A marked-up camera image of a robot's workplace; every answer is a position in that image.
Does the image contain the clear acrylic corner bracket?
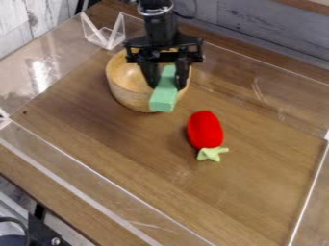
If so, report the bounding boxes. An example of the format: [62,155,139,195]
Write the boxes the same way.
[80,12,125,50]

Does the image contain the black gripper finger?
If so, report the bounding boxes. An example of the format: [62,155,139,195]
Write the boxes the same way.
[140,61,160,88]
[175,60,188,90]

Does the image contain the brown wooden bowl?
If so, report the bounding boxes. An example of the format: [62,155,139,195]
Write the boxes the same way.
[105,50,188,113]

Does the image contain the red plush strawberry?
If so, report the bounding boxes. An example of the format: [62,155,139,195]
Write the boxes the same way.
[185,111,228,162]

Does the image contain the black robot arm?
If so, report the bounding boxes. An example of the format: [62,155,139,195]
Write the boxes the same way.
[123,0,204,90]

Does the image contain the black clamp with cable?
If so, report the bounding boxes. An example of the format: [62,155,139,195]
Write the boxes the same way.
[0,202,72,246]

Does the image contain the clear acrylic tray wall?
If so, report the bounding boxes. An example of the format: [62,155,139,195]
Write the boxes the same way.
[0,109,213,246]

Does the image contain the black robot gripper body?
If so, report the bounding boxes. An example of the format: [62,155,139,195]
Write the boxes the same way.
[123,33,204,63]

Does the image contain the green rectangular block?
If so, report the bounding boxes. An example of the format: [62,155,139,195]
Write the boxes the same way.
[148,65,179,112]

